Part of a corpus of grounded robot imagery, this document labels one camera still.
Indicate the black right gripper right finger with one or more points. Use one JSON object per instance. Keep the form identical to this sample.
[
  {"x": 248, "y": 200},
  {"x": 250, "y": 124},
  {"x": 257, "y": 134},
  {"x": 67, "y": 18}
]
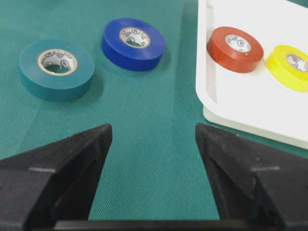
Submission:
[{"x": 253, "y": 182}]

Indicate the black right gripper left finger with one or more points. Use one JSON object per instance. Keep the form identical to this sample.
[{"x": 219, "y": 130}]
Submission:
[{"x": 54, "y": 182}]

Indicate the teal tape roll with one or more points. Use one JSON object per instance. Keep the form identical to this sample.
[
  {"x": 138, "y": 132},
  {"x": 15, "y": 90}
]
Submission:
[{"x": 56, "y": 70}]

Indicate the yellow tape roll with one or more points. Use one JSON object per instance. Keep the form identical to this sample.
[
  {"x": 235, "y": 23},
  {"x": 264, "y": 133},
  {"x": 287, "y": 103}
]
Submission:
[{"x": 289, "y": 66}]

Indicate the red tape roll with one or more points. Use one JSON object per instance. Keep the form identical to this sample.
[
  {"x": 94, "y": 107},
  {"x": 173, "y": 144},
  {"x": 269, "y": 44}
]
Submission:
[{"x": 234, "y": 49}]

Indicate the white plastic case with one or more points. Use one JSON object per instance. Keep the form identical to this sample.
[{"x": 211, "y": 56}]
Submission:
[{"x": 254, "y": 102}]

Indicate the blue tape roll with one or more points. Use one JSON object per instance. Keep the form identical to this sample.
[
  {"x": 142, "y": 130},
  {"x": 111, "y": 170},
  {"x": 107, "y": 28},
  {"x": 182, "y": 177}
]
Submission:
[{"x": 132, "y": 44}]

